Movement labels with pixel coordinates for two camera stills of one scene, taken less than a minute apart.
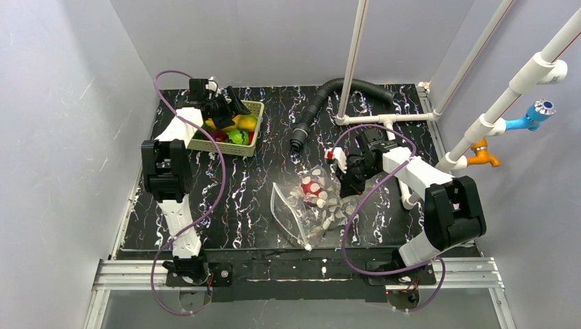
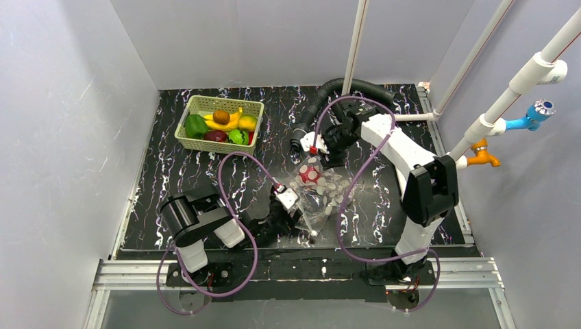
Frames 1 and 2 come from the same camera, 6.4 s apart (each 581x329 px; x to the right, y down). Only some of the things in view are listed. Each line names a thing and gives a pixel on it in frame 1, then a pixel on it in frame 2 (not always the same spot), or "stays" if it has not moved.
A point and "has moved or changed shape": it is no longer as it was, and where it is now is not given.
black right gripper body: [353, 168] → [329, 151]
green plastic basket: [231, 148] stays
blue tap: [539, 112] stays
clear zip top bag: [312, 203] has moved or changed shape
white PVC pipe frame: [540, 68] stays
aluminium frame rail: [473, 274] stays
